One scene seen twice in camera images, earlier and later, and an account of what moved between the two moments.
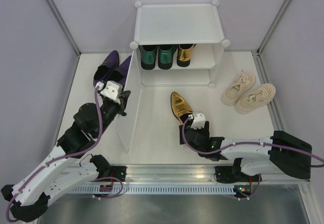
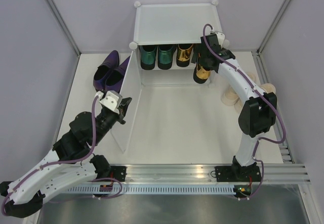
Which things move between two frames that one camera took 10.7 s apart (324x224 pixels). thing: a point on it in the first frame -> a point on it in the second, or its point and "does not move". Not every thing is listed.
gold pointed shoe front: x=180 y=107 -> x=200 y=75
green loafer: x=148 y=54 does not move
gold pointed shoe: x=184 y=54 does not move
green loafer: x=165 y=55 does not move
